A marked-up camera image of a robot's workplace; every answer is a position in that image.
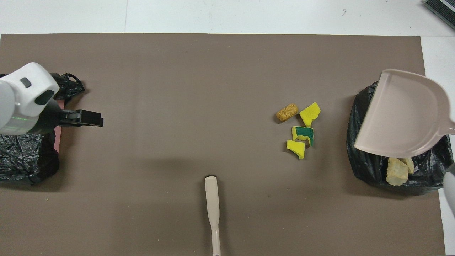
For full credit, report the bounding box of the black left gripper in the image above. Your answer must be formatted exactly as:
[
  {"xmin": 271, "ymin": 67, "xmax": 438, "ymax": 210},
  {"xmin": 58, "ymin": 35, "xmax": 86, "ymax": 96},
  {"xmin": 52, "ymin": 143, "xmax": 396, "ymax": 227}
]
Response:
[{"xmin": 33, "ymin": 98, "xmax": 105, "ymax": 135}]

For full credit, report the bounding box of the brown bread roll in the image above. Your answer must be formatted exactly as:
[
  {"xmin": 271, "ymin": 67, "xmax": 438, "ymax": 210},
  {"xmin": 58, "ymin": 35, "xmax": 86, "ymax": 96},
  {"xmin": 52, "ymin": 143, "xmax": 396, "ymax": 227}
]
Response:
[{"xmin": 276, "ymin": 103, "xmax": 299, "ymax": 122}]

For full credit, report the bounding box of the yellow sponge piece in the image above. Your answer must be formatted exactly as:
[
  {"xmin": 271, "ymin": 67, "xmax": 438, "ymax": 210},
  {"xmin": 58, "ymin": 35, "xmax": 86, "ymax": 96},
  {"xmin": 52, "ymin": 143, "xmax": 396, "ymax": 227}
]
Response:
[
  {"xmin": 299, "ymin": 102, "xmax": 321, "ymax": 127},
  {"xmin": 287, "ymin": 139, "xmax": 305, "ymax": 160}
]

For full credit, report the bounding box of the yellow sponge with green pad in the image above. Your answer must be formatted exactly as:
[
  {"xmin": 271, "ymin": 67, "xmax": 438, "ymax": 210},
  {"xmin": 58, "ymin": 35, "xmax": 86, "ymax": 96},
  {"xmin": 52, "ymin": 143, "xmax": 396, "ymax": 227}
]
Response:
[{"xmin": 292, "ymin": 126, "xmax": 314, "ymax": 147}]

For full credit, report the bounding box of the beige plastic dustpan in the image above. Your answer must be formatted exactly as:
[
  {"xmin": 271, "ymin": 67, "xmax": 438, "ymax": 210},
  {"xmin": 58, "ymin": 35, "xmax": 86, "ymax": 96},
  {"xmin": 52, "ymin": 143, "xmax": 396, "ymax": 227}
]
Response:
[{"xmin": 354, "ymin": 69, "xmax": 455, "ymax": 159}]

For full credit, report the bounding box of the pink bin box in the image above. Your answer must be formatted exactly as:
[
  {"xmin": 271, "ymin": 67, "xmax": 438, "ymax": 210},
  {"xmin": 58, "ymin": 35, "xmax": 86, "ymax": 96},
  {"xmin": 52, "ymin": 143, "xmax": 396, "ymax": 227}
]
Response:
[{"xmin": 53, "ymin": 100, "xmax": 63, "ymax": 153}]

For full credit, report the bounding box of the black bag on pink bin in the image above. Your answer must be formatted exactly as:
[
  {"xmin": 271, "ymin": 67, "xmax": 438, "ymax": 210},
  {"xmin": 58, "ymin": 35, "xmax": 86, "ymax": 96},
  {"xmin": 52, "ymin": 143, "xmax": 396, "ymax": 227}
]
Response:
[{"xmin": 0, "ymin": 73, "xmax": 86, "ymax": 185}]

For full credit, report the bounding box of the large bin with black bag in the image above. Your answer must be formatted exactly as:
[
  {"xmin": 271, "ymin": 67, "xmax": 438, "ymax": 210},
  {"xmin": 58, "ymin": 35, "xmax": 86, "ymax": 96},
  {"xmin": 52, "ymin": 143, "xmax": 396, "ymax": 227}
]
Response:
[{"xmin": 346, "ymin": 82, "xmax": 454, "ymax": 195}]

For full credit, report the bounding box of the brown table mat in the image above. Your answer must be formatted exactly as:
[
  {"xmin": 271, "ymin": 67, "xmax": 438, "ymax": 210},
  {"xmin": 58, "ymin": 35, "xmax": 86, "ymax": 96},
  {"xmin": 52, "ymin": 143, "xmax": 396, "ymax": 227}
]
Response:
[{"xmin": 0, "ymin": 33, "xmax": 446, "ymax": 256}]

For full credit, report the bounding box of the black ribbed device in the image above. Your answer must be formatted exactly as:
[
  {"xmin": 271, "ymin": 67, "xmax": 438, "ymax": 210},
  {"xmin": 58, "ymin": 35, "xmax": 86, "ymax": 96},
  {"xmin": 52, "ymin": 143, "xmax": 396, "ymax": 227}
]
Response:
[{"xmin": 423, "ymin": 0, "xmax": 455, "ymax": 30}]

